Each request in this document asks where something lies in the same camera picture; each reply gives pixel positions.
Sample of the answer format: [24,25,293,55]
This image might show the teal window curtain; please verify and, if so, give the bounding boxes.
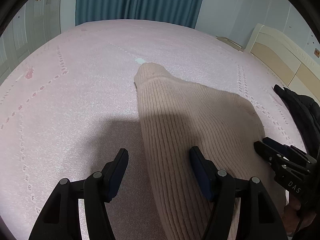
[75,0,202,28]

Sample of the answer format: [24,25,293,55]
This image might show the white wardrobe with red decals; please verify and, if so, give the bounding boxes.
[1,0,61,82]

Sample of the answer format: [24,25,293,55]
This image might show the pink bed sheet mattress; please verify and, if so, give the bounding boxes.
[1,20,303,239]

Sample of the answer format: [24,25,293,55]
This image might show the beige knit sweater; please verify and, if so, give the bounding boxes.
[134,63,286,239]

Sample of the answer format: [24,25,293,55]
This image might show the person's right hand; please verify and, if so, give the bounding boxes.
[281,194,316,236]

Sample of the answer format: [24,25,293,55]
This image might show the black puffer jacket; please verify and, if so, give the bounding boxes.
[273,85,319,160]

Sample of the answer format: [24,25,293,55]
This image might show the cream wooden headboard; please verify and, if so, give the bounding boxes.
[245,23,319,102]

